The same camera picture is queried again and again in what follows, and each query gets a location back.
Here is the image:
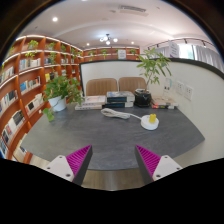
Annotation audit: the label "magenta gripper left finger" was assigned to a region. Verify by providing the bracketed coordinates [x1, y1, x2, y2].
[45, 145, 93, 186]

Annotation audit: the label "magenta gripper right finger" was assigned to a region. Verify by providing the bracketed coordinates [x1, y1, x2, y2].
[135, 145, 182, 184]

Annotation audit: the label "yellow charger plug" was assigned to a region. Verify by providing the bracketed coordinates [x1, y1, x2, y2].
[149, 114, 156, 123]

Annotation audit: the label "round white power socket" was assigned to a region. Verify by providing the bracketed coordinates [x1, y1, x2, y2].
[141, 115, 159, 130]

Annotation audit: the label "white book stack left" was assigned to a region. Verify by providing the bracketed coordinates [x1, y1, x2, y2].
[75, 95, 106, 110]

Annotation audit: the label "green plant in white pot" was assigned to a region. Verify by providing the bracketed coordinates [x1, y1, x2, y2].
[42, 76, 84, 121]

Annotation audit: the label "left tan chair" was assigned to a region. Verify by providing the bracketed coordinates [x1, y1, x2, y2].
[86, 78, 118, 96]

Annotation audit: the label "tan chair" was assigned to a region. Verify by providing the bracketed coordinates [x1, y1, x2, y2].
[86, 78, 118, 96]
[118, 77, 146, 93]

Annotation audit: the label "right tan chair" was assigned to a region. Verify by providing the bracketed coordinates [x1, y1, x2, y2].
[118, 77, 146, 93]

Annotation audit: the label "orange wooden bookshelf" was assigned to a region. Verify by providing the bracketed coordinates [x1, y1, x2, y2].
[0, 33, 141, 160]

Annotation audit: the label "tall plant in black pot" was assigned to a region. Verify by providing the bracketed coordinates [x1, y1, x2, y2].
[135, 48, 171, 107]

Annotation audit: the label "ceiling lamp cluster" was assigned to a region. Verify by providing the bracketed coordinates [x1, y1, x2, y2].
[100, 34, 118, 45]

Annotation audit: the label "books by right wall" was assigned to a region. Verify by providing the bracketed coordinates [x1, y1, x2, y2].
[151, 96, 178, 109]

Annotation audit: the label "white coiled power cable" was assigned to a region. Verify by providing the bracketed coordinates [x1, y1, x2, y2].
[100, 107, 144, 121]

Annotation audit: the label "white wall sockets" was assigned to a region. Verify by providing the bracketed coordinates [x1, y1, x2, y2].
[176, 81, 193, 100]

